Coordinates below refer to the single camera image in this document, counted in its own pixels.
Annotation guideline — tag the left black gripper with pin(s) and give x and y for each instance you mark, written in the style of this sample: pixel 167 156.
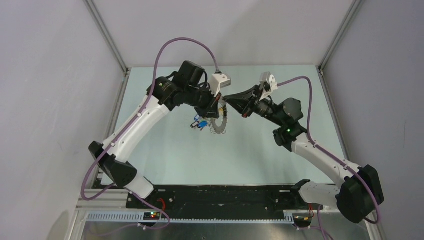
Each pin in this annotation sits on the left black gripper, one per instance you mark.
pixel 211 110

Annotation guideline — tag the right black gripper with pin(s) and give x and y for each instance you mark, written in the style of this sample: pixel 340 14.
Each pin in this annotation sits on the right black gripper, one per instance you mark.
pixel 241 103

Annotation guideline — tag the keys with tags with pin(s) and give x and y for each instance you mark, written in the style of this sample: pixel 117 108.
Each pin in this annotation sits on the keys with tags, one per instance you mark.
pixel 202 124

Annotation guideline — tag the large metal keyring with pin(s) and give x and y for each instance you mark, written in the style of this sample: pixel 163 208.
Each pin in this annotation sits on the large metal keyring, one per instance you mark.
pixel 218 126

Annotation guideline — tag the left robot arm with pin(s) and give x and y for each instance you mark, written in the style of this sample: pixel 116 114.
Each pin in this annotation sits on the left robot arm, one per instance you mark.
pixel 190 85

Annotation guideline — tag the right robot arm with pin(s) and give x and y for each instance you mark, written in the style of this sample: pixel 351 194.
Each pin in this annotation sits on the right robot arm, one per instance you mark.
pixel 357 190

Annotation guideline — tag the black key tag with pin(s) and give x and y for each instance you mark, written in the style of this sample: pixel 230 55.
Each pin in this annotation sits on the black key tag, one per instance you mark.
pixel 194 124

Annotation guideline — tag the left controller board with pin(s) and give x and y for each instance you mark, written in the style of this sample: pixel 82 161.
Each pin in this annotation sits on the left controller board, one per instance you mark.
pixel 152 216

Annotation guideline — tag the controller board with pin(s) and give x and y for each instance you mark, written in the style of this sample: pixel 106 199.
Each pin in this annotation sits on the controller board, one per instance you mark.
pixel 299 218
pixel 152 216

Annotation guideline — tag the right controller board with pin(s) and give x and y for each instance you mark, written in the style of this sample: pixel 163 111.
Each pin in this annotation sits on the right controller board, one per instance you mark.
pixel 299 218

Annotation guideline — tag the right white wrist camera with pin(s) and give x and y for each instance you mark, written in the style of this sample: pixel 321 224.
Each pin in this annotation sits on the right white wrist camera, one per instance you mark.
pixel 267 84

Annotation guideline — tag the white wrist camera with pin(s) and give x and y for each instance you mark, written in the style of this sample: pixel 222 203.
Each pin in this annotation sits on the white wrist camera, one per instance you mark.
pixel 267 84
pixel 217 82

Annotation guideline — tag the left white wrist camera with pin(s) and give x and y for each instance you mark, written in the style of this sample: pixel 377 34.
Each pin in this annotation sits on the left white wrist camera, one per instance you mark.
pixel 217 82

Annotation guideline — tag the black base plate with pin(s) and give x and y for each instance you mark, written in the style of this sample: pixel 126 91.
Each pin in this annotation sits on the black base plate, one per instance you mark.
pixel 228 202

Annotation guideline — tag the slotted cable duct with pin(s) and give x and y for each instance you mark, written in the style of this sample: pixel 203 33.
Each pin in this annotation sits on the slotted cable duct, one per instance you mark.
pixel 137 217

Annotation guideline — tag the right aluminium frame post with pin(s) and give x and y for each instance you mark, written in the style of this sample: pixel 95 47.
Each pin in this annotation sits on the right aluminium frame post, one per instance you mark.
pixel 340 33

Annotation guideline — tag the aluminium frame post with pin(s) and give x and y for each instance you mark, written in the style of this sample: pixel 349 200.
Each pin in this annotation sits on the aluminium frame post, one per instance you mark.
pixel 340 33
pixel 104 31

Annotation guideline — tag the left aluminium frame post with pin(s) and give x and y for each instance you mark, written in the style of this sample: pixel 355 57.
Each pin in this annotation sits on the left aluminium frame post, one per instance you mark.
pixel 104 31

